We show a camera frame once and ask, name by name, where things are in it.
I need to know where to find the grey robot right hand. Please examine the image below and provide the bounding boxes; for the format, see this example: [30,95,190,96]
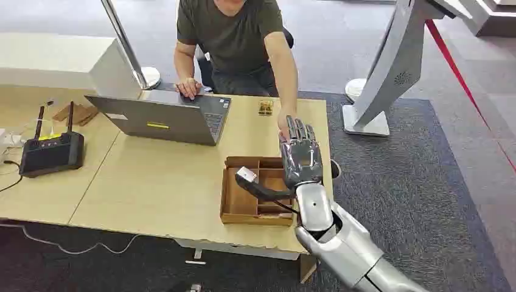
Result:
[279,116,324,189]

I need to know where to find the person's right hand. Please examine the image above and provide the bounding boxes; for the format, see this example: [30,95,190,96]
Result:
[176,77,203,100]

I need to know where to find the person's left hand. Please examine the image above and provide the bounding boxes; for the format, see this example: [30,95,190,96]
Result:
[278,109,299,140]

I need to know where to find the black office chair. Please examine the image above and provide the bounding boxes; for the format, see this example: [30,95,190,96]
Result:
[197,27,295,94]

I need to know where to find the grey laptop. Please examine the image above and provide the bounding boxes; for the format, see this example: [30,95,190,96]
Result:
[85,89,232,147]

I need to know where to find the person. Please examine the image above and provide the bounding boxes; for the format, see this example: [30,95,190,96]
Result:
[173,0,300,140]

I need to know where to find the wooden card box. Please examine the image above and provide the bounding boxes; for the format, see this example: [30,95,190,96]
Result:
[219,156,297,226]

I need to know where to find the round silver stanchion base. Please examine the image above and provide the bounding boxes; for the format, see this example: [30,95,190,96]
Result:
[344,78,368,102]

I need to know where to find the silver stanchion pole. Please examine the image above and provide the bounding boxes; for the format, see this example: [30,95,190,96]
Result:
[100,0,162,90]

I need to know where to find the dark grey carpet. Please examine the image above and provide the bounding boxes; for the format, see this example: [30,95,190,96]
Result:
[0,82,513,292]

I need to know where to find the brown cardboard pieces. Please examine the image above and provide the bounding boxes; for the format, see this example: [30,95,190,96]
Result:
[52,103,100,127]

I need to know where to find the silver kiosk stand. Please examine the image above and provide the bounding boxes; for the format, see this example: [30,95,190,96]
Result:
[341,0,458,137]

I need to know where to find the white cabinet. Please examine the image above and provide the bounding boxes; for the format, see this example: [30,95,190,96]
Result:
[0,33,142,101]

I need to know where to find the black controller with antennas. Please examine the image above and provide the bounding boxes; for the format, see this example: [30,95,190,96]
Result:
[19,100,85,179]

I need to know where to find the red barrier belt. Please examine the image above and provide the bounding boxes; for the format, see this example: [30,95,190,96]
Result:
[425,19,516,174]

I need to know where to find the white power adapter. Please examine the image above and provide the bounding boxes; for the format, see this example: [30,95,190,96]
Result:
[0,128,25,162]

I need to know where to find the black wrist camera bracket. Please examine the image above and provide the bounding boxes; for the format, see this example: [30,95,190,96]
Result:
[235,174,300,203]

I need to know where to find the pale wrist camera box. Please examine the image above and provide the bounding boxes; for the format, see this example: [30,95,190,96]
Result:
[235,166,257,184]

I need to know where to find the white desk frame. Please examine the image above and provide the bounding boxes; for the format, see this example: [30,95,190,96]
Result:
[175,237,319,283]

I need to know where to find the white floor bracket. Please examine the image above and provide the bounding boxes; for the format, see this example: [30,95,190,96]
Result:
[185,249,207,266]

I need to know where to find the thin white desk cable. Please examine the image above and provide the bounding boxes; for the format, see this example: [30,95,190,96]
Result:
[5,119,55,142]

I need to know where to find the black cable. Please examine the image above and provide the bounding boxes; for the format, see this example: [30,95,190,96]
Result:
[0,160,24,193]

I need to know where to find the white floor cable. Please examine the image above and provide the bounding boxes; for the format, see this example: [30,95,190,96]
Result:
[0,223,142,256]

